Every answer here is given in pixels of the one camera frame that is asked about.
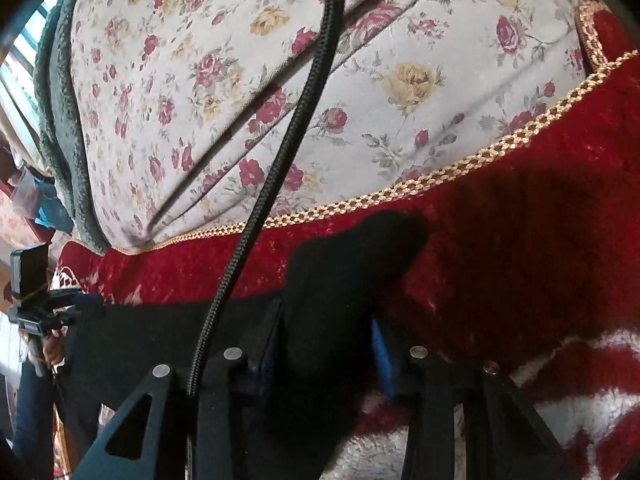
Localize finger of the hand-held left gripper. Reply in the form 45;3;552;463
47;287;103;310
44;309;82;331

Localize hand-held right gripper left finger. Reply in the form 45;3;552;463
70;301;286;480

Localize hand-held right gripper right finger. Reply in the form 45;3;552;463
371;319;577;480

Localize black pants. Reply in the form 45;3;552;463
62;210;431;480

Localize person's left hand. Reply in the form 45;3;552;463
42;332;67;366

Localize blue plastic bag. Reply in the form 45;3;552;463
31;180;75;235

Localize clear plastic bag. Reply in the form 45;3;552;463
9;167;38;217

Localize beige curtain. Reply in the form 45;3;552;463
0;85;53;178

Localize green fleece jacket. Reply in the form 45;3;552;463
34;0;117;256

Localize red white patterned blanket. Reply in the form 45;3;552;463
50;0;640;480

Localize window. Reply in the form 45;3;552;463
0;0;68;126

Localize rose print quilt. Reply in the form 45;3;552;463
70;0;601;257

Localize black braided cable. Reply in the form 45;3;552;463
185;0;347;480

